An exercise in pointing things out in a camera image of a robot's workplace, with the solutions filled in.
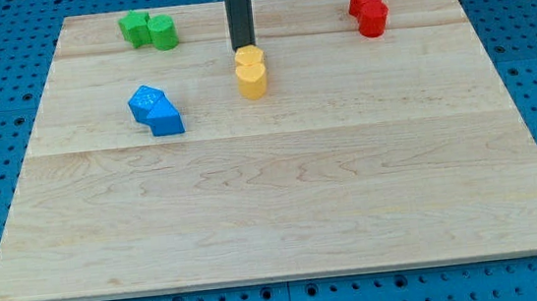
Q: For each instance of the blue triangle block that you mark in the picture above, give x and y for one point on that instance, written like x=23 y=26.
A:
x=164 y=119

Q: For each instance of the green cylinder block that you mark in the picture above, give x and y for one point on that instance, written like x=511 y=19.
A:
x=162 y=32

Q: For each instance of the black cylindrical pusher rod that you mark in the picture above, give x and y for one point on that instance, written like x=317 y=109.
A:
x=240 y=22

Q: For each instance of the yellow heart block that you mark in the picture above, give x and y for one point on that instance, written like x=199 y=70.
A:
x=252 y=80

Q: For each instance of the wooden board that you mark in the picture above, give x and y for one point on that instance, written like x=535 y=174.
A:
x=365 y=155

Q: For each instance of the green star block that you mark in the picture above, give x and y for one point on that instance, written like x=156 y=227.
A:
x=134 y=28

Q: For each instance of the yellow pentagon block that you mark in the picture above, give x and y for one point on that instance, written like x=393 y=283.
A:
x=249 y=55

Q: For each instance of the red hexagon block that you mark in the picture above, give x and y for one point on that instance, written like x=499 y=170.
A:
x=373 y=18

